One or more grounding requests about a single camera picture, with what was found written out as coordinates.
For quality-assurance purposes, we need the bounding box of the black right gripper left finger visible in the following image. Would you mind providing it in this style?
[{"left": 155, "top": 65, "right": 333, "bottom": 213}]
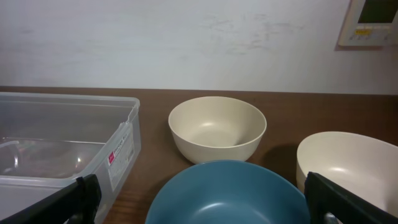
[{"left": 1, "top": 174, "right": 102, "bottom": 224}]

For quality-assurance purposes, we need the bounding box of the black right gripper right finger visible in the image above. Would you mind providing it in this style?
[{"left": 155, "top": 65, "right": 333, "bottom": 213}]
[{"left": 304, "top": 172, "right": 397, "bottom": 224}]

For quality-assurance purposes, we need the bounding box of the clear plastic storage container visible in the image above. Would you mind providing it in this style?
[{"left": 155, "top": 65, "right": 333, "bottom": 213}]
[{"left": 1, "top": 92, "right": 141, "bottom": 223}]

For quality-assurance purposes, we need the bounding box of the cream bowl at right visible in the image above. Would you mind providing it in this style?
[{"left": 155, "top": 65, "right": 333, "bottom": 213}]
[{"left": 296, "top": 131, "right": 397, "bottom": 217}]

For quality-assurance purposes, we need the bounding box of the cream bowl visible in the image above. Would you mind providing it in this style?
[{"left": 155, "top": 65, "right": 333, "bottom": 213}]
[
  {"left": 168, "top": 96, "right": 267, "bottom": 164},
  {"left": 296, "top": 131, "right": 397, "bottom": 217}
]

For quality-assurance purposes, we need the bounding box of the blue bowl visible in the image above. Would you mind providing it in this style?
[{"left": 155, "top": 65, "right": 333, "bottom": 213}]
[{"left": 146, "top": 161, "right": 310, "bottom": 224}]

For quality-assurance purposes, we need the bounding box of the cream bowl at back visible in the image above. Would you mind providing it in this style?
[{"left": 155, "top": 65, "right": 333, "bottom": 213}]
[{"left": 168, "top": 96, "right": 267, "bottom": 164}]

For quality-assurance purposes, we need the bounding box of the white wall control panel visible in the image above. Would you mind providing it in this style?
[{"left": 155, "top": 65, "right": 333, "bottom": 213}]
[{"left": 338, "top": 0, "right": 397, "bottom": 47}]

